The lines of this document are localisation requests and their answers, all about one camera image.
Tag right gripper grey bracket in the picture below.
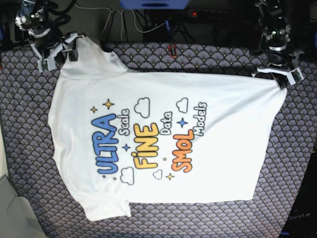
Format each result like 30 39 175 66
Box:
31 32 84 72

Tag left gripper grey bracket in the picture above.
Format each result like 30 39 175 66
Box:
252 51 304 90

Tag white printed T-shirt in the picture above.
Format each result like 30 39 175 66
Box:
48 37 287 221

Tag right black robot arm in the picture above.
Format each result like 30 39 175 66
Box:
15 0 85 72

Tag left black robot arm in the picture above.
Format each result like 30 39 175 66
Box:
252 0 304 90

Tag blue box at top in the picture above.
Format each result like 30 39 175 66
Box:
119 0 189 10

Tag red black table clamp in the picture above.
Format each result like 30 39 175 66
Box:
168 44 177 58

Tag purple fan-pattern table cloth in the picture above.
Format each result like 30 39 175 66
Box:
0 39 317 238

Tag black power strip red light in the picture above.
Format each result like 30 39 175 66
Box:
185 9 235 18

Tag grey chair corner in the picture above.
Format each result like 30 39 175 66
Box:
0 176 46 238

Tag grey white cables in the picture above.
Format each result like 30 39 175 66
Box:
74 0 166 43

